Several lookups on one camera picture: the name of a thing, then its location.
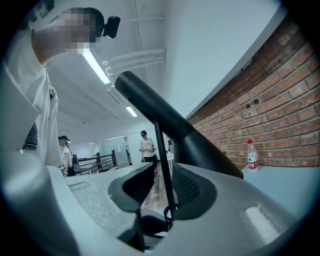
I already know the black railing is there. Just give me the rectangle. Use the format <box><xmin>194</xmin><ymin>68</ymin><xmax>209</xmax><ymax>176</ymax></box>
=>
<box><xmin>76</xmin><ymin>149</ymin><xmax>118</xmax><ymax>175</ymax></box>

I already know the black head-worn camera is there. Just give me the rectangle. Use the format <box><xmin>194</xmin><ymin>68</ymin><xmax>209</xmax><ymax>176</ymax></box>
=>
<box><xmin>101</xmin><ymin>15</ymin><xmax>122</xmax><ymax>40</ymax></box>

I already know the black desk lamp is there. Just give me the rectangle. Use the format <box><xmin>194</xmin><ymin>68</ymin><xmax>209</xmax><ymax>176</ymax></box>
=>
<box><xmin>114</xmin><ymin>70</ymin><xmax>245</xmax><ymax>238</ymax></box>

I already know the white ceiling pipe bundle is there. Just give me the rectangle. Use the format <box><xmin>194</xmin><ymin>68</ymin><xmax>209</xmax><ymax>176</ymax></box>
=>
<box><xmin>101</xmin><ymin>48</ymin><xmax>167</xmax><ymax>76</ymax></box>

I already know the person's white shirt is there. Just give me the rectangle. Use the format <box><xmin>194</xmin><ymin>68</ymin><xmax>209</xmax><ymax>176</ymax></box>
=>
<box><xmin>0</xmin><ymin>27</ymin><xmax>65</xmax><ymax>167</ymax></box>

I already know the long ceiling light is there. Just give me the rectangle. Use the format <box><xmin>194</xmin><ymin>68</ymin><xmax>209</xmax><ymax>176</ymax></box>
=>
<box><xmin>81</xmin><ymin>48</ymin><xmax>111</xmax><ymax>85</ymax></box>
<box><xmin>125</xmin><ymin>105</ymin><xmax>138</xmax><ymax>118</ymax></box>

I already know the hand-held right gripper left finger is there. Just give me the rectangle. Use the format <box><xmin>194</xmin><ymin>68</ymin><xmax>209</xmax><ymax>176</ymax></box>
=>
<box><xmin>47</xmin><ymin>161</ymin><xmax>156</xmax><ymax>256</ymax></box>

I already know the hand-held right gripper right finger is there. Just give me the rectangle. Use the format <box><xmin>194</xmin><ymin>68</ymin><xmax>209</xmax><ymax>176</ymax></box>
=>
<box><xmin>149</xmin><ymin>162</ymin><xmax>305</xmax><ymax>256</ymax></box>

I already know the red label water bottle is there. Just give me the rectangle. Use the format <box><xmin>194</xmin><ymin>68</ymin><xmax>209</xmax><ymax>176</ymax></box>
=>
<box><xmin>246</xmin><ymin>139</ymin><xmax>259</xmax><ymax>173</ymax></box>

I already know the person's head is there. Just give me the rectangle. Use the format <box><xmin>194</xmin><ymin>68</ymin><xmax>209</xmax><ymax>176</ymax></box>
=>
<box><xmin>31</xmin><ymin>6</ymin><xmax>105</xmax><ymax>68</ymax></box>

